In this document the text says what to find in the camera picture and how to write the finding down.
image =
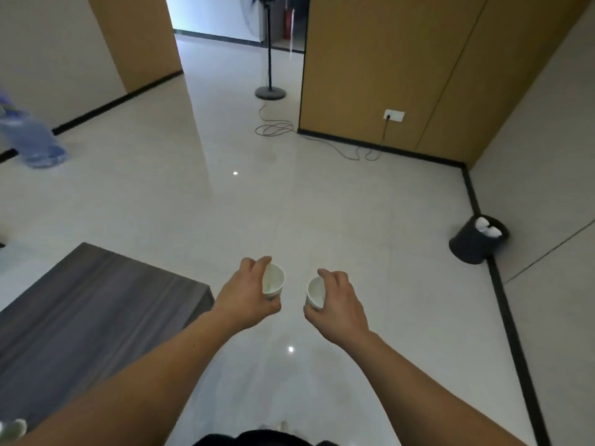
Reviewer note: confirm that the person's right hand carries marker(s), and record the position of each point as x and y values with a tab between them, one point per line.
341	311

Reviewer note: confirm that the person's left hand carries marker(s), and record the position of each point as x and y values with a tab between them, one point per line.
241	299

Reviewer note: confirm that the person's left thumb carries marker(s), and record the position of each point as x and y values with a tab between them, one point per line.
273	306

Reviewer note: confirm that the person's right thumb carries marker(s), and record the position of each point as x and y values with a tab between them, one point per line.
312	314

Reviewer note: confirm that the white paper cup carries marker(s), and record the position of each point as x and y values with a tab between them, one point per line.
274	282
316	293

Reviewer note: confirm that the person's left forearm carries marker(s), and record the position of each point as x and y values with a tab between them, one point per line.
130	394

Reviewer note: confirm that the person's right forearm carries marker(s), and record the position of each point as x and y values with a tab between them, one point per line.
432	394

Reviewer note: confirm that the person's black clothing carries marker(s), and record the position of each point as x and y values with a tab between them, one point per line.
265	438

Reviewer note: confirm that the black trash bin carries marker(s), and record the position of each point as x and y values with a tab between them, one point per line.
476	241

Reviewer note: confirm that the grey wooden table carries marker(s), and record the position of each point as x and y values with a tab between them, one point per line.
88	320

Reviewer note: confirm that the crumpled white paper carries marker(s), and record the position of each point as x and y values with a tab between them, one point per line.
488	226

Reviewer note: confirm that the black standing fan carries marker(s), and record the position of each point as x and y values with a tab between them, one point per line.
269	46

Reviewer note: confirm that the white object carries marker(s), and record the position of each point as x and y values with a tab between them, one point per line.
11	431

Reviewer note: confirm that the blue water bottle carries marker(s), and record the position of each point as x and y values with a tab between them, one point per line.
30	139

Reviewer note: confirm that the white wall socket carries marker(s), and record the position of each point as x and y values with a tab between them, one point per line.
394	115

